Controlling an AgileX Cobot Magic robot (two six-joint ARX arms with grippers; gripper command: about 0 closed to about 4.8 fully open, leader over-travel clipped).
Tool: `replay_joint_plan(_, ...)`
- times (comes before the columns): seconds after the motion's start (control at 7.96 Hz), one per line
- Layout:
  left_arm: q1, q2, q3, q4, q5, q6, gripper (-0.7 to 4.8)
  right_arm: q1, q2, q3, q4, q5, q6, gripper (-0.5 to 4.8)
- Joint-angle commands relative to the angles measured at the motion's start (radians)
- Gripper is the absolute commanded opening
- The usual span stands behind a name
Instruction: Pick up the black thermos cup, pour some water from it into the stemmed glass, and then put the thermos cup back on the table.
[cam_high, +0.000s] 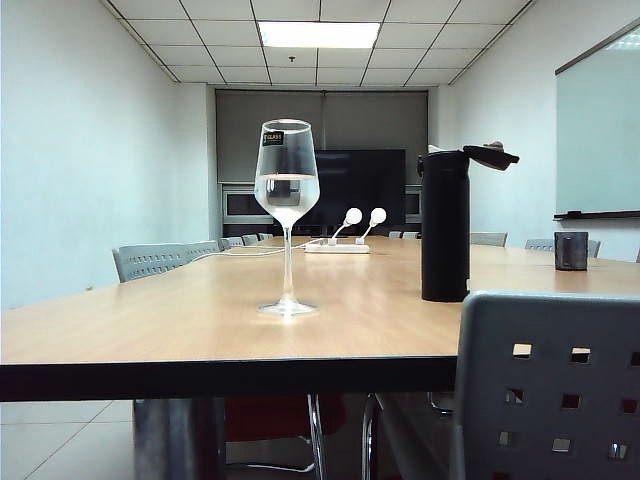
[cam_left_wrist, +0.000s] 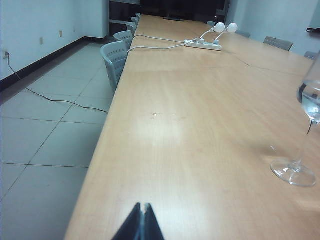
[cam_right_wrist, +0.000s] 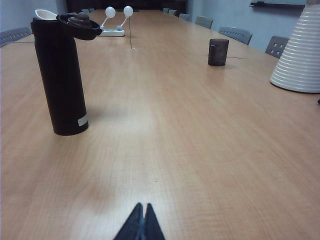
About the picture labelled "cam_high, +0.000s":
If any red chair with chrome legs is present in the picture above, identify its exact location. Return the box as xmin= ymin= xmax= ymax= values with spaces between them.
xmin=223 ymin=393 xmax=347 ymax=480

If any white power cable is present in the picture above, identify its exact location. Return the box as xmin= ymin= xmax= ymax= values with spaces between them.
xmin=192 ymin=238 xmax=321 ymax=261

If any grey metal table leg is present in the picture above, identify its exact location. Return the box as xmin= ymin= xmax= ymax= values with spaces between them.
xmin=131 ymin=397 xmax=226 ymax=480

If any large grey perforated chair back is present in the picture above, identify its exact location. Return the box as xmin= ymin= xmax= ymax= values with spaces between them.
xmin=452 ymin=290 xmax=640 ymax=480

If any black television screen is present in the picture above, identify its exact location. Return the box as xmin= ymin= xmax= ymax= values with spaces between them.
xmin=292 ymin=148 xmax=407 ymax=229

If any chrome frame chair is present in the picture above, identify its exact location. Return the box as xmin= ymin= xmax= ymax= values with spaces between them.
xmin=360 ymin=390 xmax=457 ymax=480

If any grey wall cabinet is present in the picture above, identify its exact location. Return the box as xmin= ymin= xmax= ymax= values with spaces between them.
xmin=220 ymin=182 xmax=426 ymax=236

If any whiteboard marker tray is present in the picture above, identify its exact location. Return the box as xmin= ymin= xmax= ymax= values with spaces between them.
xmin=552 ymin=209 xmax=640 ymax=222

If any white power strip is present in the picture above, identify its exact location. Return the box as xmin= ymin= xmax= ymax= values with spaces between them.
xmin=304 ymin=242 xmax=371 ymax=255

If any dark square pen holder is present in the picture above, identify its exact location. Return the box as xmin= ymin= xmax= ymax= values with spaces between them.
xmin=553 ymin=230 xmax=589 ymax=272

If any black thermos cup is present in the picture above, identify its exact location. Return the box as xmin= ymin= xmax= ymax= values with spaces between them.
xmin=417 ymin=141 xmax=521 ymax=304

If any wall whiteboard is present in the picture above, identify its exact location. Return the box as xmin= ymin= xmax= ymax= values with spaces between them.
xmin=554 ymin=17 xmax=640 ymax=217

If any clear stemmed wine glass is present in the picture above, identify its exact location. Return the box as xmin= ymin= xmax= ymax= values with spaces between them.
xmin=253 ymin=118 xmax=321 ymax=317

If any ceiling light panel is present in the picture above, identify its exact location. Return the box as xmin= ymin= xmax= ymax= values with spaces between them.
xmin=257 ymin=20 xmax=382 ymax=50

